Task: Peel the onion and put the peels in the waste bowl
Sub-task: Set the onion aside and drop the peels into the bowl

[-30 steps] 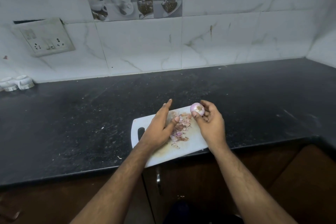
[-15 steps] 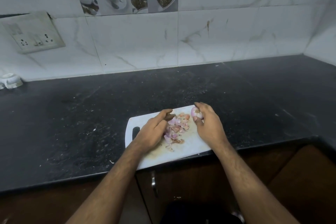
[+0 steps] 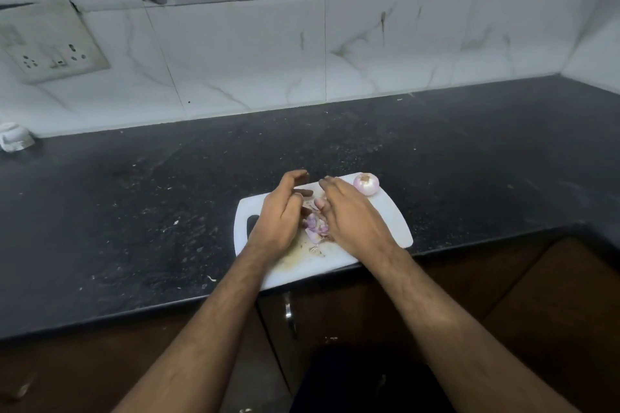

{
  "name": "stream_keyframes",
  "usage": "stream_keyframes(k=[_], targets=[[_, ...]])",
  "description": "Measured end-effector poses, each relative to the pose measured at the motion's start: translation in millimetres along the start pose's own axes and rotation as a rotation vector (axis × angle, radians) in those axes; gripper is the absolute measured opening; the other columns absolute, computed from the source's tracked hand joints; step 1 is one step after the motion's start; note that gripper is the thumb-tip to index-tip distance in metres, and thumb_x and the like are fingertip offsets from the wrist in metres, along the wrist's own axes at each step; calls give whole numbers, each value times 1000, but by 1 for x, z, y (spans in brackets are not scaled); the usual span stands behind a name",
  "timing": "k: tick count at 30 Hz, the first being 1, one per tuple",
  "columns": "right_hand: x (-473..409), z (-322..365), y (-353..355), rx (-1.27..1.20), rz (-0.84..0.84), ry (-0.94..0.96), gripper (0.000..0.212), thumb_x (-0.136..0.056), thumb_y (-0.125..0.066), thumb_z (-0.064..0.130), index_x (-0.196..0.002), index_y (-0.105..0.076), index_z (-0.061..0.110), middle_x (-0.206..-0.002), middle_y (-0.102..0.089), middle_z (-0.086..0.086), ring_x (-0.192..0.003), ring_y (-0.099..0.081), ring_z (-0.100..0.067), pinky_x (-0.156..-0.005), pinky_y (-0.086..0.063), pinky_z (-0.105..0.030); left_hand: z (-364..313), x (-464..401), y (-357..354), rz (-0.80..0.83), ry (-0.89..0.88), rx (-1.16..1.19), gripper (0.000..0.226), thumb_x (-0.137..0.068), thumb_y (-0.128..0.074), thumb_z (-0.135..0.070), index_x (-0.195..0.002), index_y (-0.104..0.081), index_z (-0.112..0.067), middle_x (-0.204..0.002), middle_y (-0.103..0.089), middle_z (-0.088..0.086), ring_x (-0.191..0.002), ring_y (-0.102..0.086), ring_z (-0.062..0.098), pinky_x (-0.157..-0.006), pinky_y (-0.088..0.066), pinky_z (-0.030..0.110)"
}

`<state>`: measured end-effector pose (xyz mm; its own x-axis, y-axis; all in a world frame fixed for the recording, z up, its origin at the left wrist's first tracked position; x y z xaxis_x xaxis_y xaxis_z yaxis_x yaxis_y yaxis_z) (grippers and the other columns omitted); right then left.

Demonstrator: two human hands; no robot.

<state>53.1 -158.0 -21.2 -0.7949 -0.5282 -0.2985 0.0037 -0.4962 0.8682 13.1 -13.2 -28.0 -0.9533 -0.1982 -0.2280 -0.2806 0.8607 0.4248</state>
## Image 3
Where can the person's right hand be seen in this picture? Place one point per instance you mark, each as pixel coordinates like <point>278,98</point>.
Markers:
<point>358,219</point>

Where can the white wall socket plate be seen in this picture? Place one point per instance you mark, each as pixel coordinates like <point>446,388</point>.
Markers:
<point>48,42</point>

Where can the person's left forearm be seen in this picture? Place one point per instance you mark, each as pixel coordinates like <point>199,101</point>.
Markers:
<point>194,340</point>

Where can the small pink onion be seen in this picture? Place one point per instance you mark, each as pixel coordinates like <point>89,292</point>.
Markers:
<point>365,183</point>

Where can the onion peel scraps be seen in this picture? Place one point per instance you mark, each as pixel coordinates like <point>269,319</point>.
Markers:
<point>317,229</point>

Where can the white plastic cutting board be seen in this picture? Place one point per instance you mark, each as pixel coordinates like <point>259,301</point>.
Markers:
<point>310,265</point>

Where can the person's dark trousers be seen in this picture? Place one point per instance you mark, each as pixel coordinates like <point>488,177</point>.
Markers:
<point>373,383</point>

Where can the white scalloped ceramic cup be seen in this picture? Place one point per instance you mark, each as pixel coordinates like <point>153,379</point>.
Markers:
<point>15,137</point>

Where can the person's right forearm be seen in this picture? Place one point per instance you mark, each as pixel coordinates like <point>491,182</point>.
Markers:
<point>465,340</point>

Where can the person's left hand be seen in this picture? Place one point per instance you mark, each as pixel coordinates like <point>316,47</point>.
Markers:
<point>276,221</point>

